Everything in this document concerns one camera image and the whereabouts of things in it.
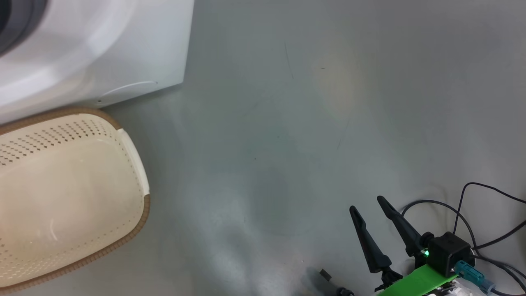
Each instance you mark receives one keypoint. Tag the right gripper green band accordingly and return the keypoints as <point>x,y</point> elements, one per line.
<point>415,283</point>

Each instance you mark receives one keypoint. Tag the cream perforated laundry basket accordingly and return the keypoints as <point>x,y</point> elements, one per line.
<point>74,197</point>

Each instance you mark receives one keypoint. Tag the white washing machine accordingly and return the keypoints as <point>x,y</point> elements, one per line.
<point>123,49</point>

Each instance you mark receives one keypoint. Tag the grey rubber door gasket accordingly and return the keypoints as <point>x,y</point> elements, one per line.
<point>16,20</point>

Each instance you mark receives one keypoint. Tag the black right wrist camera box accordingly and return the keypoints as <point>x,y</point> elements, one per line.
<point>450,250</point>

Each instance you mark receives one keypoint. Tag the teal right camera connector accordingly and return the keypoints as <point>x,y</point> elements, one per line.
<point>472,274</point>

